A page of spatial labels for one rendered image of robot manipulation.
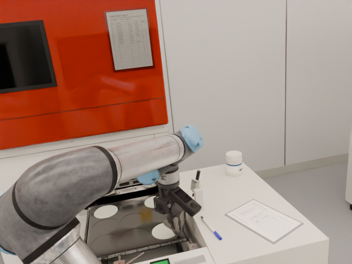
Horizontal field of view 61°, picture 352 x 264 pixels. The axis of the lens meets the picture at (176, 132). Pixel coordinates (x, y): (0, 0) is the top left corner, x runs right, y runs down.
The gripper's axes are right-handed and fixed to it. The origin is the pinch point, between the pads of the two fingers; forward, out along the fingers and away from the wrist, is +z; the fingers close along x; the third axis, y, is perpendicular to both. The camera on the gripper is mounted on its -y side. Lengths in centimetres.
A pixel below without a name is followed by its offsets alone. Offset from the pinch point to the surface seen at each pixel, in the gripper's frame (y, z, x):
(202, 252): -15.6, -4.5, 8.7
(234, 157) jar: -2.6, -14.0, -38.9
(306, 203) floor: 4, 91, -188
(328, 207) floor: -14, 91, -190
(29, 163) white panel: 64, -22, 16
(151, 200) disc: 25.8, 1.4, -13.5
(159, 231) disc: 8.4, 1.4, 1.3
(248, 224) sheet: -22.0, -5.3, -8.8
